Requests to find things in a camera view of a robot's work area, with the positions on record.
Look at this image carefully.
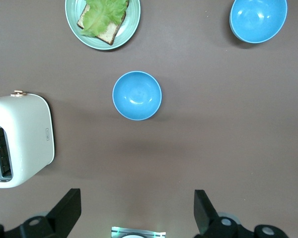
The blue bowl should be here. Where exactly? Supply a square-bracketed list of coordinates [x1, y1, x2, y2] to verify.
[229, 0, 288, 44]
[112, 70, 162, 121]

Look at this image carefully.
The cream toaster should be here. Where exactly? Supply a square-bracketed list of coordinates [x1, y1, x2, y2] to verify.
[0, 89, 55, 189]

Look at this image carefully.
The white bread slice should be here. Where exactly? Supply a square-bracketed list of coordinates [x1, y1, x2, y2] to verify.
[76, 0, 127, 46]

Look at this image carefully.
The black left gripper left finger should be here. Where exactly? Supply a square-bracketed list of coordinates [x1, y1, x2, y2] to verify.
[0, 188, 82, 238]

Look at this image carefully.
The brown table mat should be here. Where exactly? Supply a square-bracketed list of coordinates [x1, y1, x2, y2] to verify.
[0, 0, 298, 238]

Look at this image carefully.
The green plate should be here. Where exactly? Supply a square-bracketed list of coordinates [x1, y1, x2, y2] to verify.
[65, 0, 141, 51]

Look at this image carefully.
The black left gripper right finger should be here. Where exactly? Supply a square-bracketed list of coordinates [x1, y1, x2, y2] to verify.
[193, 189, 290, 238]

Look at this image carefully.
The green lettuce leaf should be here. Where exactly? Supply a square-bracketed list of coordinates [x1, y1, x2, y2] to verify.
[79, 0, 130, 38]

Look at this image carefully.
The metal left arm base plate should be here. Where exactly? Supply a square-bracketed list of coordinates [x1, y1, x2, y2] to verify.
[111, 226, 166, 238]

